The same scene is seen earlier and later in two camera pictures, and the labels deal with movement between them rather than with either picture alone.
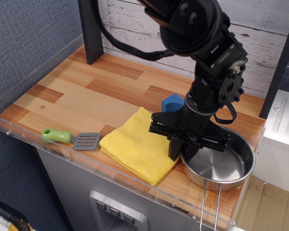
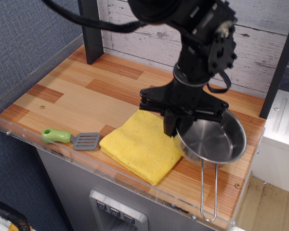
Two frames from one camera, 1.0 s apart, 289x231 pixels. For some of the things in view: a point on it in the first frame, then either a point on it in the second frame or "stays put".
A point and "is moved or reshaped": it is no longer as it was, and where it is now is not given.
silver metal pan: x=217 y=170 is moved or reshaped
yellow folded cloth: x=144 y=153 stays put
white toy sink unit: x=276 y=153 stays put
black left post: x=91 y=28 stays put
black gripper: x=193 y=127 -> x=167 y=97
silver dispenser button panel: x=117 y=211 stays put
